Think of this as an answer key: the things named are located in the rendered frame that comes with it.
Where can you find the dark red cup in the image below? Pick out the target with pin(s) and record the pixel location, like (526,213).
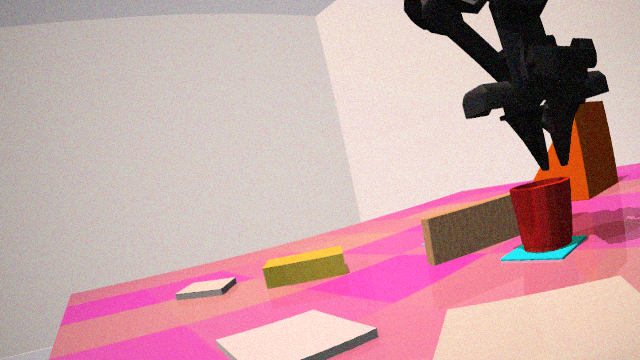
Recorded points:
(544,213)

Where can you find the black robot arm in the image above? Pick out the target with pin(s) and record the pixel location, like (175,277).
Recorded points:
(444,17)

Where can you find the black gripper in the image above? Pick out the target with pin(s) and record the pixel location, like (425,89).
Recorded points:
(518,100)

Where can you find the yellow rectangular block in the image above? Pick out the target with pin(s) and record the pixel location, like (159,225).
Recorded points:
(300,268)

